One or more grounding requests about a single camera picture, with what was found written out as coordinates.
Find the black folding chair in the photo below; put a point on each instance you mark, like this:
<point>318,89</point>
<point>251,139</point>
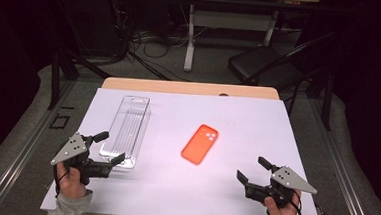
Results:
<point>261,63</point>

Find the black metal stand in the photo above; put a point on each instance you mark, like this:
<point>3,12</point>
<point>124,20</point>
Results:
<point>327,102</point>
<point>55,79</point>

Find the clear plastic rack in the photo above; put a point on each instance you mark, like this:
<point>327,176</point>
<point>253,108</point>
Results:
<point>127,130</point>

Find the grey metal floor rail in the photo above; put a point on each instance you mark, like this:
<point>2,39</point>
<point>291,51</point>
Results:
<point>18,157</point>
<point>344,177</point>

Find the white table mat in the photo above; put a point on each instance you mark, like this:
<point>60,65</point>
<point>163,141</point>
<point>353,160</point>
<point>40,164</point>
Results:
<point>206,195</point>

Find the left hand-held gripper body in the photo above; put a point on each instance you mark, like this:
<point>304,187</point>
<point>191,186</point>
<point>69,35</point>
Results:
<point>72,148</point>

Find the orange phone case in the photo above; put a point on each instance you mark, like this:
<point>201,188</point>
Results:
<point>197,146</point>

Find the white-legged desk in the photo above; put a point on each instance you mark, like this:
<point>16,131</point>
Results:
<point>190,37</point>

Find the person's left hand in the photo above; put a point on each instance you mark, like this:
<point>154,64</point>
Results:
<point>71,187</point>

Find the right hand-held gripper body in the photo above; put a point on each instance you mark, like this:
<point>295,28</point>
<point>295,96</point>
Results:
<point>286,178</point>

